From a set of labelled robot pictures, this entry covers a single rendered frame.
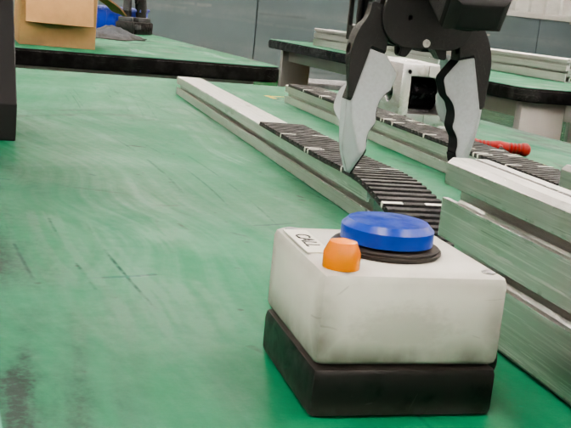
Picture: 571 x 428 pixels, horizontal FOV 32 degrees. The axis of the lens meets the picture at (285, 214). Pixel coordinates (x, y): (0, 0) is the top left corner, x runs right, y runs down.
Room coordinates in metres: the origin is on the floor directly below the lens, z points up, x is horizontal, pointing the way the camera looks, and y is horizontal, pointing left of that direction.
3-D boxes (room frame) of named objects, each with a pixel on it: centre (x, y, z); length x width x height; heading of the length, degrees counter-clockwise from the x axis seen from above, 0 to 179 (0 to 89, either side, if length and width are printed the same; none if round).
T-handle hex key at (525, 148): (1.22, -0.27, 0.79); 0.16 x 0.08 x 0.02; 0
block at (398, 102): (1.59, -0.17, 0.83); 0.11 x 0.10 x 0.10; 109
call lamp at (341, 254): (0.38, -0.02, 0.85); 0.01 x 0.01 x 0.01
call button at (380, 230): (0.41, -0.04, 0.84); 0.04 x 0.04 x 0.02
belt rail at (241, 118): (1.22, 0.05, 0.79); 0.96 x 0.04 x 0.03; 16
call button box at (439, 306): (0.42, -0.05, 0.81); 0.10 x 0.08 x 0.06; 106
